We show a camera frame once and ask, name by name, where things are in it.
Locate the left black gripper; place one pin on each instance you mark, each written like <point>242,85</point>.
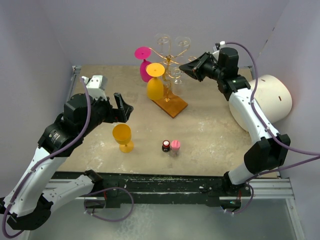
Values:
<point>124,109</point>

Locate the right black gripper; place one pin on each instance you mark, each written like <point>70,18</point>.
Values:
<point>194,68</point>

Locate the clear wine glass front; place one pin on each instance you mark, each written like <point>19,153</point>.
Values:
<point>178,82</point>

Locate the clear wine glass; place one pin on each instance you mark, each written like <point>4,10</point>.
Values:
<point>183,43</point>
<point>164,42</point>
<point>178,82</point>

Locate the yellow wine glass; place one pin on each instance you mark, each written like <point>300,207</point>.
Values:
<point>123,136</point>
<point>155,87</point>

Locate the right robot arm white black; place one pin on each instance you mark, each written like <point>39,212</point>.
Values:
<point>269,147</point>

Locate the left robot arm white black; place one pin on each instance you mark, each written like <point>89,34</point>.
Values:
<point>28,207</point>

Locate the clear wine glass back right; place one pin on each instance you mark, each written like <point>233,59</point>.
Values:
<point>183,43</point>

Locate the clear wine glass back left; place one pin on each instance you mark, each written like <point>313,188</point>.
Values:
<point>164,42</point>

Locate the pink wine glass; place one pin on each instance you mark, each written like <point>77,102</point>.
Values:
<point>143,53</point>

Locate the dark red capped bottle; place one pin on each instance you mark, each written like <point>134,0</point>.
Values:
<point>166,146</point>

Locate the pink capped shaker bottle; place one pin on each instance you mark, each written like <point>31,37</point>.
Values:
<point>175,148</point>

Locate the white cylindrical container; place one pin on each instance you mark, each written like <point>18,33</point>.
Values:
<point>273,98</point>

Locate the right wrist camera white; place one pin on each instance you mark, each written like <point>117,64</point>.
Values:
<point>217,47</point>

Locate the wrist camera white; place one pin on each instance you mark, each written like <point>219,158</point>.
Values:
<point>96,86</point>
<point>217,47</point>

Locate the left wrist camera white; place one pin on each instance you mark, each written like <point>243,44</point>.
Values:
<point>96,86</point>

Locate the gold wire wine glass rack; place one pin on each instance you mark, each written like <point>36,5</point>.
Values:
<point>170,103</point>

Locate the black base frame bar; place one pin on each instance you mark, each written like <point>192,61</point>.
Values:
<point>115,189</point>

